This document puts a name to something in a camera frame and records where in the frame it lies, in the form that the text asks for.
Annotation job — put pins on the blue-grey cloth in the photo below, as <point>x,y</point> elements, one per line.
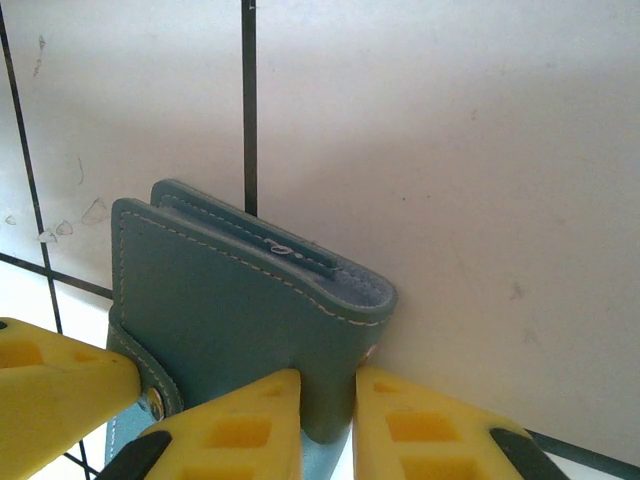
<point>225,310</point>

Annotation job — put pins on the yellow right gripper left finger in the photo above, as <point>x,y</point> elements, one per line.
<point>235,440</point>

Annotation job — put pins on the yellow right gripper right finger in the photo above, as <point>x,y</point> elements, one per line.
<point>400,450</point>

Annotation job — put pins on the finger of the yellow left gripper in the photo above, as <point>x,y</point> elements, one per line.
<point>55,400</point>

